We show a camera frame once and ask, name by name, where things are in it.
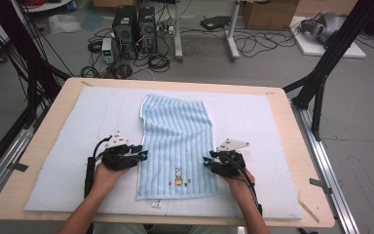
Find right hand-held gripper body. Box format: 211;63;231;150
210;137;250;178

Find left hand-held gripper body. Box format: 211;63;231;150
101;131;141;172

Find person's right hand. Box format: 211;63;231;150
221;169;256;201

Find person's left hand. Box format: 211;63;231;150
92;161;132;198

